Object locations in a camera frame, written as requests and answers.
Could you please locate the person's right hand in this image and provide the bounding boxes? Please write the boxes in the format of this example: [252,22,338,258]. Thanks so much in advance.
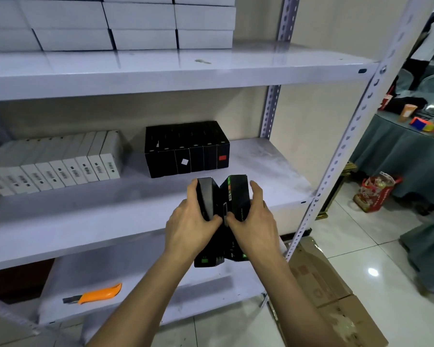
[224,180,283,266]

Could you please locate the person's left hand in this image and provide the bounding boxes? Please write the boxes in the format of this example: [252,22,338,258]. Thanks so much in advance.
[164,178,224,266]

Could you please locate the slim black green-label box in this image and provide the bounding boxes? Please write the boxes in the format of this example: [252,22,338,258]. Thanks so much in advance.
[194,177,227,268]
[220,174,253,262]

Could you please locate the white metal shelving rack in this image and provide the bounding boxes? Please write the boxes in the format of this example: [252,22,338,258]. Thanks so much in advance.
[0,0,434,347]

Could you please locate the tidy line of black boxes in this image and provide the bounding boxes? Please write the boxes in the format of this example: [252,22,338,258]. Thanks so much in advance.
[145,120,231,178]

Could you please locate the large brown cardboard box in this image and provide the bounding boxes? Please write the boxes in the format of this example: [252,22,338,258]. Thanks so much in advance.
[267,236,389,347]

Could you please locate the orange utility knife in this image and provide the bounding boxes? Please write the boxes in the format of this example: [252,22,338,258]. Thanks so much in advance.
[63,282,123,305]

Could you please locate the row of slim white boxes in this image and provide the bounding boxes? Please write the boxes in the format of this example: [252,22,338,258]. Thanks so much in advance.
[0,130,126,197]

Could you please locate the tidy row of white boxes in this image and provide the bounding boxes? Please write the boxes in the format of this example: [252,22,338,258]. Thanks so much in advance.
[0,0,237,53]

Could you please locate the person's left forearm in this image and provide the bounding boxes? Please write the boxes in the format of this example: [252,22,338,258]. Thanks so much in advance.
[87,251,198,347]

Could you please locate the person's right forearm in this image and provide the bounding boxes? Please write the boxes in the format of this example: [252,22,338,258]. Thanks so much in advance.
[252,253,342,347]

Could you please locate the black and gold object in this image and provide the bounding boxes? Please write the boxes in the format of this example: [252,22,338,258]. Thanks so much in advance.
[317,162,358,221]

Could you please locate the red printed bag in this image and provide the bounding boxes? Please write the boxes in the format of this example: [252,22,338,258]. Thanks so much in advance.
[353,171,403,213]

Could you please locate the green cloth covered table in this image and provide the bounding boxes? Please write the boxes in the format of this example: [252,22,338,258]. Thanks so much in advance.
[350,105,434,208]

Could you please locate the teal fabric chair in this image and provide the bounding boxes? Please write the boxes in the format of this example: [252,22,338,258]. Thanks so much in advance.
[399,209,434,297]

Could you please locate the black bag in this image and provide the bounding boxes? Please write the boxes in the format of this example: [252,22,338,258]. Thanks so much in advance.
[384,96,434,117]

